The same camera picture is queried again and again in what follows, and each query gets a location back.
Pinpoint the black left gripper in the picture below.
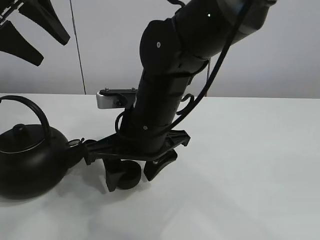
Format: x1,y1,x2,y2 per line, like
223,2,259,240
0,0,71,67

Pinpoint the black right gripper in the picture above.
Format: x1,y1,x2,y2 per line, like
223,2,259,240
83,130,189,192

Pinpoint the small black teacup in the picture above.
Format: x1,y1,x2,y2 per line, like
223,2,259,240
116,160,142,190

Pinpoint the black cast iron teapot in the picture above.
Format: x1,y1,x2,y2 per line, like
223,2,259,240
0,95,85,200

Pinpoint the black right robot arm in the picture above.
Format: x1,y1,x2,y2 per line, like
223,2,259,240
84,0,275,192

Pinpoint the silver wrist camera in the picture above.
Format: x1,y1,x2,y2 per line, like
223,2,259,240
96,88,138,109

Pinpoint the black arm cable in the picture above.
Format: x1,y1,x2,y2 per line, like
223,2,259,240
159,0,253,136

